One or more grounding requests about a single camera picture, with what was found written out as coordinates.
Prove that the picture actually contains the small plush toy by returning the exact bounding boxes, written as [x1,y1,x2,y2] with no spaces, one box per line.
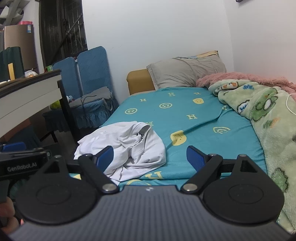
[66,95,74,103]

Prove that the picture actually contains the white black-edged desk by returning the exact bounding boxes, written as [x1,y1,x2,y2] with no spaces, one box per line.
[1,69,81,142]

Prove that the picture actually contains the white t-shirt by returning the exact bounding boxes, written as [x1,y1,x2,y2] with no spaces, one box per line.
[74,121,166,184]

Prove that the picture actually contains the grey pillow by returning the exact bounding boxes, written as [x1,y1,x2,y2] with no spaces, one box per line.
[147,54,226,90]

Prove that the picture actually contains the yellow headboard cushion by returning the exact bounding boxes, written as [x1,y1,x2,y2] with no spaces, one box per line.
[126,69,155,95]

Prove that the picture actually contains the blue folding chair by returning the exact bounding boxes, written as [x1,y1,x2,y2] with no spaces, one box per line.
[53,46,118,129]

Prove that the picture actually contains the person's left hand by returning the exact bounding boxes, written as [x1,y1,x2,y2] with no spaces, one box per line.
[1,197,25,235]

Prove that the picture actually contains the dark window grille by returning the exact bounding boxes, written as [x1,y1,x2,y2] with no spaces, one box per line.
[39,0,88,67]

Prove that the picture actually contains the grey cloth on chair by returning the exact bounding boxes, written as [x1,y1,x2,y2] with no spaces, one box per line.
[69,86,112,108]

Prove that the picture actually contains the green cartoon fleece blanket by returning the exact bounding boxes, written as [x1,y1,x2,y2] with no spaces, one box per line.
[208,79,295,232]

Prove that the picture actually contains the teal patterned bed sheet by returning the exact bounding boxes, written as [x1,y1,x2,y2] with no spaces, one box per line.
[101,87,266,187]

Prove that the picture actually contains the pink fluffy blanket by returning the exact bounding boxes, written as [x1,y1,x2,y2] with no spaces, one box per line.
[196,72,295,94]

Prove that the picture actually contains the brown cabinet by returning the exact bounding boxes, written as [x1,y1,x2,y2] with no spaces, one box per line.
[4,25,39,73]

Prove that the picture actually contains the white charging cable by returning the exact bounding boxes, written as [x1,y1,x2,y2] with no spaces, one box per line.
[285,93,296,115]

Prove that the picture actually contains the yellow pillow behind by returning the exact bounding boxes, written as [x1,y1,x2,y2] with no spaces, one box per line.
[186,51,219,59]

